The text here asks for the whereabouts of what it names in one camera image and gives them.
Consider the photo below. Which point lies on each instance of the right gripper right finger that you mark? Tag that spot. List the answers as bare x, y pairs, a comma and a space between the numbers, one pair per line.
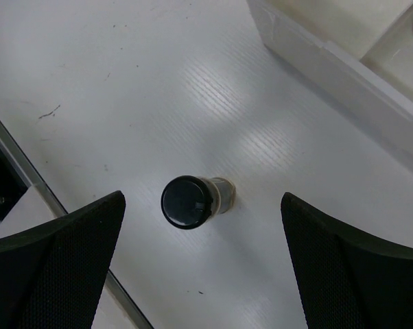
346, 277

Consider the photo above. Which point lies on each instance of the white divided organizer tray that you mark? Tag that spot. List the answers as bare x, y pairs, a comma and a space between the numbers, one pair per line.
359, 52

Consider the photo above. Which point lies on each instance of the spice jar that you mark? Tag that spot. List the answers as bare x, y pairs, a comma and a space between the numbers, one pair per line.
187, 202

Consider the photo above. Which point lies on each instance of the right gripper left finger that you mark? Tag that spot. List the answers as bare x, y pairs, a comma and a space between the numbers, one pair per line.
52, 275

